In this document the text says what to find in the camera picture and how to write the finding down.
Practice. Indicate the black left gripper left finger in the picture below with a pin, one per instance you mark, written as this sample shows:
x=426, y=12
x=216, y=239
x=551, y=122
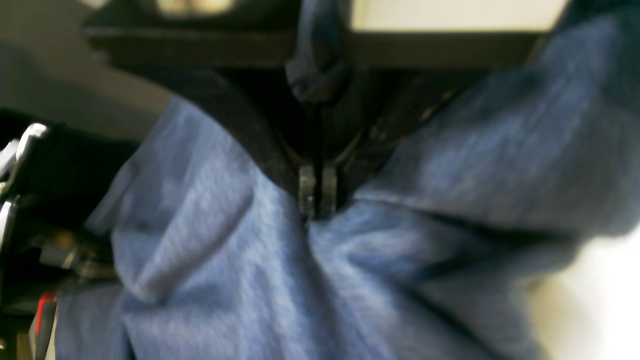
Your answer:
x=227, y=57

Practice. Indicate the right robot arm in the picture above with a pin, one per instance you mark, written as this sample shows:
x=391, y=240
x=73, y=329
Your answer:
x=52, y=179

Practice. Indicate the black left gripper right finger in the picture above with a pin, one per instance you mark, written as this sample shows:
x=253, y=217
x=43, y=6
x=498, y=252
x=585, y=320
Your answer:
x=384, y=85

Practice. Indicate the blue t-shirt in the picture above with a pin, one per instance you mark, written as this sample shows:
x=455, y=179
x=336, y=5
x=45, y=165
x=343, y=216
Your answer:
x=431, y=260

